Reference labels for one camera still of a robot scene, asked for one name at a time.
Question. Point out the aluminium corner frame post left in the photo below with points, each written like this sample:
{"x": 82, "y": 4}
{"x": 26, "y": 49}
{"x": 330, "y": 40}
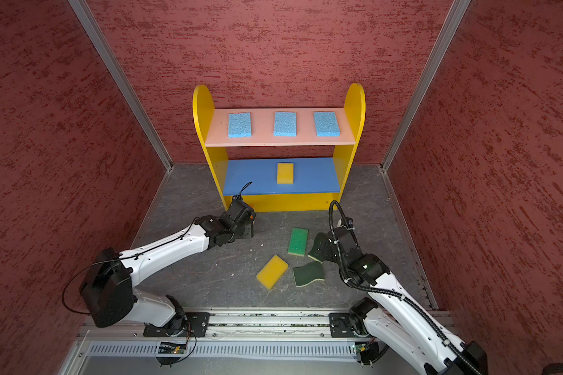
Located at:
{"x": 91, "y": 27}

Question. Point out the dark green curved sponge upper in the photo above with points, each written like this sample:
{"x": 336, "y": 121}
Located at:
{"x": 322, "y": 249}

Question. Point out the aluminium corner frame post right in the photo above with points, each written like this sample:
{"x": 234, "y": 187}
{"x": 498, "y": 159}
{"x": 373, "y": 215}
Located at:
{"x": 445, "y": 37}

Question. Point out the blue sponge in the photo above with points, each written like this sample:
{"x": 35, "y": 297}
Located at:
{"x": 239, "y": 125}
{"x": 285, "y": 124}
{"x": 326, "y": 124}

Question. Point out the green yellow scrub sponge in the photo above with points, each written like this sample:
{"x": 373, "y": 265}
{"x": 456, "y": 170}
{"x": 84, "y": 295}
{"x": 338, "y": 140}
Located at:
{"x": 298, "y": 241}

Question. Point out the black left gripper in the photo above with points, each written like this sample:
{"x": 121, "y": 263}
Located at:
{"x": 249, "y": 230}

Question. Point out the yellow wooden shelf unit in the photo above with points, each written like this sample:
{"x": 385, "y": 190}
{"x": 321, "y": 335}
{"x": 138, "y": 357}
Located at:
{"x": 317, "y": 181}

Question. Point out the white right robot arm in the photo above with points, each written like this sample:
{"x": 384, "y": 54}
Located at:
{"x": 390, "y": 314}

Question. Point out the aluminium corner frame post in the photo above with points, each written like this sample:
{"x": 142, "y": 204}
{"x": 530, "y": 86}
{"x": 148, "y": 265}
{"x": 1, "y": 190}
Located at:
{"x": 445, "y": 37}
{"x": 91, "y": 27}

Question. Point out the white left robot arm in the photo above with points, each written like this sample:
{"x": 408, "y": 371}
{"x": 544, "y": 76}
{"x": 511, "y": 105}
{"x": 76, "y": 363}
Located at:
{"x": 111, "y": 289}

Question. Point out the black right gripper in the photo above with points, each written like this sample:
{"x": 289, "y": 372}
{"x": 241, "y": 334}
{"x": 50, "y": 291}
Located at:
{"x": 328, "y": 255}

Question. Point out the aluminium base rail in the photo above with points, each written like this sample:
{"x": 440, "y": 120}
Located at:
{"x": 239, "y": 341}

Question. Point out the dark green curved sponge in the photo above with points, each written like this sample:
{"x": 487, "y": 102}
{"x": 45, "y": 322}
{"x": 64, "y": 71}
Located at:
{"x": 307, "y": 274}
{"x": 322, "y": 249}

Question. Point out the dark green curved sponge lower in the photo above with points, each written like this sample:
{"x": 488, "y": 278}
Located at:
{"x": 307, "y": 274}

